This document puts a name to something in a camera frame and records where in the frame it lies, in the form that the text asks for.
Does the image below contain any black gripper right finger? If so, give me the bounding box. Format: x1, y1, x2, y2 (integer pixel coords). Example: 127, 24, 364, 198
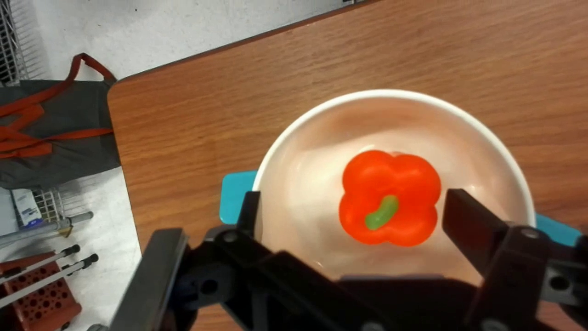
443, 189, 588, 331

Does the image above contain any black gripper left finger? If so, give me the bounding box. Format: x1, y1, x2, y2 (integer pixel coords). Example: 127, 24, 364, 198
211, 191, 344, 331

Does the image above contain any orange toy bell pepper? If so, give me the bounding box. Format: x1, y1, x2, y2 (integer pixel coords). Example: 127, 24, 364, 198
338, 150, 441, 246

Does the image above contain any red perforated brick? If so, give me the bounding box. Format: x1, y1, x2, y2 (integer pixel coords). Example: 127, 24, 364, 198
0, 252, 83, 331

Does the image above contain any white small carton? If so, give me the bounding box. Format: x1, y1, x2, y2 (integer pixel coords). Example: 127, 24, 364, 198
11, 189, 42, 228

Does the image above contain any white pot with teal handles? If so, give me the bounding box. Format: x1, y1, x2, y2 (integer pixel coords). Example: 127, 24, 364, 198
219, 90, 579, 283

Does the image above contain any grey bag with red straps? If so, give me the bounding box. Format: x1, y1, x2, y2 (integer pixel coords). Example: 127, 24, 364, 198
0, 53, 119, 189

